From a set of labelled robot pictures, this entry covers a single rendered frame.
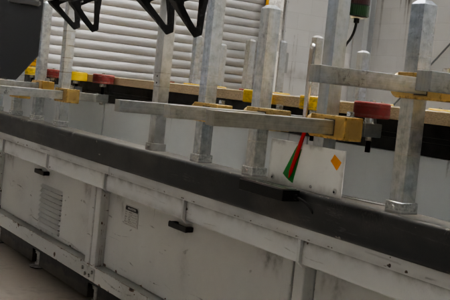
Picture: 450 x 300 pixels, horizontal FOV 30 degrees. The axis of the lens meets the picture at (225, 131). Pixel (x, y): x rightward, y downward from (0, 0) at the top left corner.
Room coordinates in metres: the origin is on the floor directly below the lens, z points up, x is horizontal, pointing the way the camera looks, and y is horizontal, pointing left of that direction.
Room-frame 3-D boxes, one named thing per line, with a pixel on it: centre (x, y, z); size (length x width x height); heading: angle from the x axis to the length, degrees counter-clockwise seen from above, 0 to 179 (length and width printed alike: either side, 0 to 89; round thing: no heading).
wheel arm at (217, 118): (1.73, -0.15, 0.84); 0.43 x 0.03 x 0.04; 123
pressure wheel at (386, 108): (1.84, -0.32, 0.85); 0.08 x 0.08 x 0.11
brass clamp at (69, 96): (3.06, 0.59, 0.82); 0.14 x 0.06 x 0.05; 33
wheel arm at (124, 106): (2.17, 0.09, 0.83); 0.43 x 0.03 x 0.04; 123
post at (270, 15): (2.03, -0.08, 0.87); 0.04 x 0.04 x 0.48; 33
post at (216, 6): (2.24, 0.06, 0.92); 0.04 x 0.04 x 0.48; 33
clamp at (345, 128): (1.81, -0.23, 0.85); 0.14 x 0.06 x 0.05; 33
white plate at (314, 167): (1.84, -0.18, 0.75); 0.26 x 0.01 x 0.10; 33
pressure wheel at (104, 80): (3.12, 0.47, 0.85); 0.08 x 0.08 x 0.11
